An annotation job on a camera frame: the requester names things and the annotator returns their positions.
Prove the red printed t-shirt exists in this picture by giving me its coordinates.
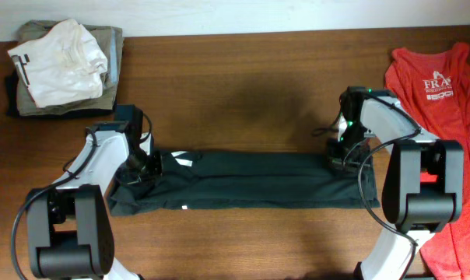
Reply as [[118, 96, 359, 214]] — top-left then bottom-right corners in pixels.
[[385, 43, 470, 279]]

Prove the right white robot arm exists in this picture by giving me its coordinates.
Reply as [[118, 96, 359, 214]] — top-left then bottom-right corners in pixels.
[[327, 86, 464, 280]]

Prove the khaki folded garment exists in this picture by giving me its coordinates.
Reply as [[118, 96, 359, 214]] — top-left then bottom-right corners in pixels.
[[12, 20, 124, 116]]

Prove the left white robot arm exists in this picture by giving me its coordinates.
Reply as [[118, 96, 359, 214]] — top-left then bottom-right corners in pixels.
[[17, 105, 162, 279]]

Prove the dark green t-shirt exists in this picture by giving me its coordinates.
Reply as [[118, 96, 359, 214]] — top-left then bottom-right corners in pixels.
[[107, 150, 380, 216]]

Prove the black folded garment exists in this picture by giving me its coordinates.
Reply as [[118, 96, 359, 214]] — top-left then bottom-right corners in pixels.
[[4, 71, 117, 120]]

